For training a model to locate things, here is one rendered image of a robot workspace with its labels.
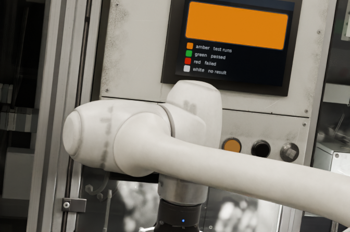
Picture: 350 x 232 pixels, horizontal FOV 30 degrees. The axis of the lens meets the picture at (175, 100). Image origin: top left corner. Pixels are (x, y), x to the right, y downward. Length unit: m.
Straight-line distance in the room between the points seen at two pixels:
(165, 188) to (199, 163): 0.23
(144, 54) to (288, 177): 0.43
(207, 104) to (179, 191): 0.16
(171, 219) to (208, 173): 0.25
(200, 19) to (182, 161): 0.36
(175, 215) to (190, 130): 0.16
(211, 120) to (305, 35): 0.30
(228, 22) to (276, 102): 0.19
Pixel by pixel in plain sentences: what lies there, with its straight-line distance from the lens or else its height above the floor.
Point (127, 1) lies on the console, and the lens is 1.20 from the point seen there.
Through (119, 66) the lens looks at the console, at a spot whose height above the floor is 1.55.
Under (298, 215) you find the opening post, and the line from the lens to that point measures 1.37.
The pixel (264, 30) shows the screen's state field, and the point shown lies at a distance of 1.24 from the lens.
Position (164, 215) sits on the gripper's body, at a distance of 1.15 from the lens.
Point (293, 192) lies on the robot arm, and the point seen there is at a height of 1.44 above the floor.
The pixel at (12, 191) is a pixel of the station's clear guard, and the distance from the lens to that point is 1.27.
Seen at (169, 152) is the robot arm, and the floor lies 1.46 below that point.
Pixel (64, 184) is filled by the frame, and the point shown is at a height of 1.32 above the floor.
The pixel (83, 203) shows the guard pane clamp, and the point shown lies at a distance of 1.26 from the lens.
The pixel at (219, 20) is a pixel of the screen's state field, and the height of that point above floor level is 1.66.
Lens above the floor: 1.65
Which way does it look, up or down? 7 degrees down
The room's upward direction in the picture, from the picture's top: 8 degrees clockwise
